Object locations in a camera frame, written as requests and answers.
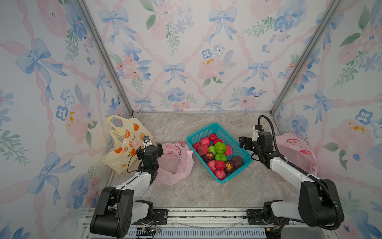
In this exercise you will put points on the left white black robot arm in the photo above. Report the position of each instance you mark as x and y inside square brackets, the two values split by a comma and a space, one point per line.
[117, 208]

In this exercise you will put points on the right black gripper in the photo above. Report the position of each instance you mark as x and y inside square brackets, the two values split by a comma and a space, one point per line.
[248, 141]

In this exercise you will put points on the pink printed plastic bag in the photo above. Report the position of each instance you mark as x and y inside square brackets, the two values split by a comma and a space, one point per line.
[296, 150]

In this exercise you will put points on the aluminium corner post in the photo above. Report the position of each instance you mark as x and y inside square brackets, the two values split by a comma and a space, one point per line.
[328, 16]
[90, 24]

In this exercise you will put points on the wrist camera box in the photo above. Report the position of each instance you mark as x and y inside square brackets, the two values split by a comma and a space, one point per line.
[146, 141]
[255, 133]

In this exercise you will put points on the green crinkled toy vegetable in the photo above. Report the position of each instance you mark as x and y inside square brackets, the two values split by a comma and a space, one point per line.
[212, 149]

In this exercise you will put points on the left aluminium corner post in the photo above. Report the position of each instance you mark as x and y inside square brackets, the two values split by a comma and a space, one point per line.
[90, 24]

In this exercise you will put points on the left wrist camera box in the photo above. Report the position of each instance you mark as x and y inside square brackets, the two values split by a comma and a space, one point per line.
[146, 141]

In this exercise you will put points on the green apple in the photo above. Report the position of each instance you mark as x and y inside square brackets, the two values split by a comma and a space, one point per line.
[220, 157]

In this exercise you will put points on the green toy pear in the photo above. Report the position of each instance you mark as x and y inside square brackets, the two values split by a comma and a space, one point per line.
[220, 148]

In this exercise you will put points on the yellow knotted plastic bag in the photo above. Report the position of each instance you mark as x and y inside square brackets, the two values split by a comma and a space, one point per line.
[127, 136]

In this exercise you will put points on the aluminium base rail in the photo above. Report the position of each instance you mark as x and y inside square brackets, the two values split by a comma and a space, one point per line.
[210, 223]

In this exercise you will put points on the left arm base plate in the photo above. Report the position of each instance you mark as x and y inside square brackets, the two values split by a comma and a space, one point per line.
[155, 217]

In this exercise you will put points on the right aluminium corner post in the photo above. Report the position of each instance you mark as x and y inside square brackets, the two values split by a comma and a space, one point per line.
[328, 16]

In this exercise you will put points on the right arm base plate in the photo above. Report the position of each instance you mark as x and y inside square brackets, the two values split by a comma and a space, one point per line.
[256, 217]

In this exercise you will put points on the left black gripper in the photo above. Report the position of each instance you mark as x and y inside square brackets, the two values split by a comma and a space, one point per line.
[140, 154]

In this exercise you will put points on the dark red apple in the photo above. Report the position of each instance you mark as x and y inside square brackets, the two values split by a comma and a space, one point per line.
[208, 157]

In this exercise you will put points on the dark purple round fruit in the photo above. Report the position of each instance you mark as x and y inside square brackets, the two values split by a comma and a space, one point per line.
[237, 161]

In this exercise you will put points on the teal plastic mesh basket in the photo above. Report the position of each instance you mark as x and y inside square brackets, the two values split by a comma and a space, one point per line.
[227, 138]

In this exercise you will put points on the pink crinkled toy ball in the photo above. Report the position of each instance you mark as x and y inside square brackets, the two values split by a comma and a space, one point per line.
[229, 150]

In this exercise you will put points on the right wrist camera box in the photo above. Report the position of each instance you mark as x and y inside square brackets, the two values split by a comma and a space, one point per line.
[255, 133]

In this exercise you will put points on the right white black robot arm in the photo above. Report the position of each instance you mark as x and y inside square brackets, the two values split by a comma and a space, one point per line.
[318, 204]

